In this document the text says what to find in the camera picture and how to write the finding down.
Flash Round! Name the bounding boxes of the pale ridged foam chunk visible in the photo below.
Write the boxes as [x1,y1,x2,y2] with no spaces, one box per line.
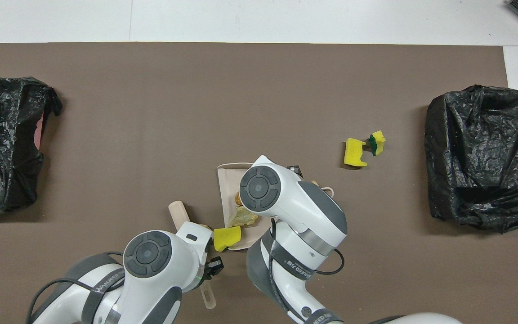
[228,206,259,227]

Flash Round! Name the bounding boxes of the small yellow green sponge piece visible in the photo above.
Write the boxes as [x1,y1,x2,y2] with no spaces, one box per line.
[368,130,386,157]

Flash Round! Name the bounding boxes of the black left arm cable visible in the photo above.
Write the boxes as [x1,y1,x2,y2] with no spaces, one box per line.
[26,251,125,324]

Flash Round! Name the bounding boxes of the beige hand brush black bristles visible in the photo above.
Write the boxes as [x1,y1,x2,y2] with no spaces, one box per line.
[168,201,217,310]

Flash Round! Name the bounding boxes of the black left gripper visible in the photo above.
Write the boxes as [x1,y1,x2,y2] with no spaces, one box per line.
[198,256,225,283]

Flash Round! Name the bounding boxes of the brown paper table mat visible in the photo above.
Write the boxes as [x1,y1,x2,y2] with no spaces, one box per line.
[0,42,518,324]

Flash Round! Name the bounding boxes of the plain yellow sponge piece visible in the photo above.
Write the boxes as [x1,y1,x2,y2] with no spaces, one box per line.
[213,226,242,252]

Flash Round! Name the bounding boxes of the notched yellow sponge piece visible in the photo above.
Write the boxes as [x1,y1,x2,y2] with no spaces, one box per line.
[344,138,368,168]

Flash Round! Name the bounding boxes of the beige plastic dustpan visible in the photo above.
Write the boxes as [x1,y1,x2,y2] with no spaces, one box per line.
[216,162,335,252]

